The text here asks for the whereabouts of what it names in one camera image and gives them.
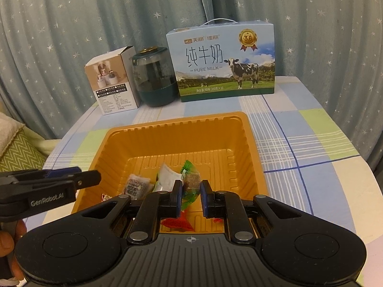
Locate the blue milk carton box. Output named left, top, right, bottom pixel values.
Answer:
left=166, top=18, right=276, bottom=103

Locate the blue star-print curtain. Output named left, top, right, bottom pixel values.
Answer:
left=0, top=0, right=383, bottom=168

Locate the large red snack packet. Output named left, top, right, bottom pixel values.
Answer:
left=161, top=212, right=196, bottom=233

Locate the small white product box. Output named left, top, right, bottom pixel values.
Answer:
left=84, top=46, right=140, bottom=116

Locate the green zigzag cushion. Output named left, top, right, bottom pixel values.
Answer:
left=0, top=132, right=47, bottom=174

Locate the silver snack packet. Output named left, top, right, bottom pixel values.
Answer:
left=152, top=163, right=183, bottom=193

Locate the white textured cushion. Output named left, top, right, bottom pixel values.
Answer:
left=0, top=112, right=26, bottom=157

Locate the person's left hand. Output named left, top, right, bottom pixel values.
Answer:
left=0, top=219, right=28, bottom=282

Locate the green and brown candy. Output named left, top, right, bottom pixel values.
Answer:
left=180, top=160, right=202, bottom=210

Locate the orange plastic tray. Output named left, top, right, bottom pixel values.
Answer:
left=71, top=111, right=268, bottom=234

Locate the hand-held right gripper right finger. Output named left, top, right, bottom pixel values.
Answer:
left=200, top=180, right=312, bottom=243

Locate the dark grey snack packet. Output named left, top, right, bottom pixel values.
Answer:
left=124, top=173, right=151, bottom=199

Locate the dark green lidded jar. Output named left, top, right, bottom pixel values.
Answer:
left=131, top=46, right=175, bottom=107

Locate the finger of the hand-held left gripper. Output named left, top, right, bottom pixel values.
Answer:
left=50, top=170, right=102, bottom=191
left=0, top=167, right=82, bottom=186

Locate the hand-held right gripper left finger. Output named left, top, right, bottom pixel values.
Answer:
left=70, top=180, right=184, bottom=243

